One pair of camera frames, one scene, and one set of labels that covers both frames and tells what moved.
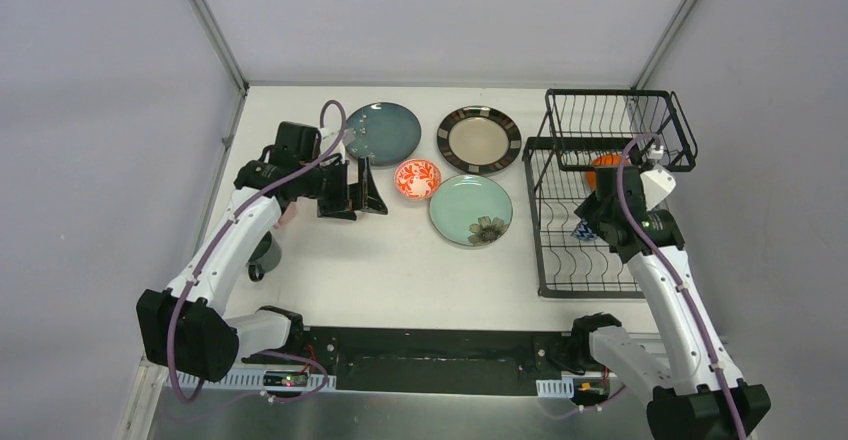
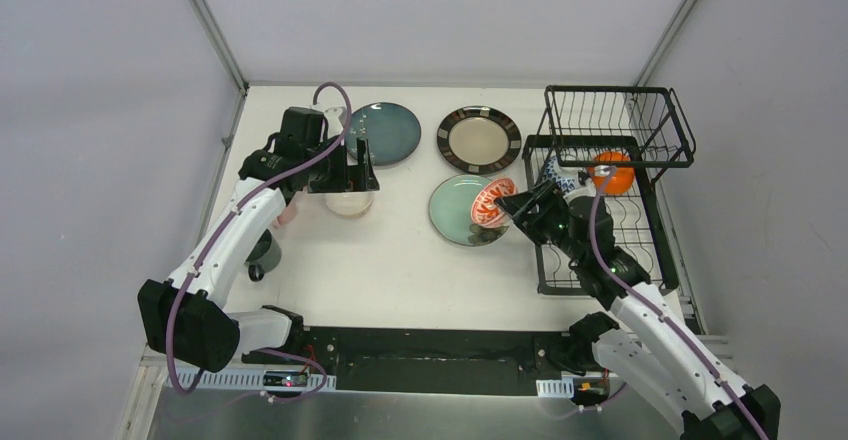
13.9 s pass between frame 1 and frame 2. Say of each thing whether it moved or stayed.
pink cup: stayed
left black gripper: moved
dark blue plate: stayed
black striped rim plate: stayed
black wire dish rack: stayed
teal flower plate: stayed
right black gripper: moved
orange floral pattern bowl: moved
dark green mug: stayed
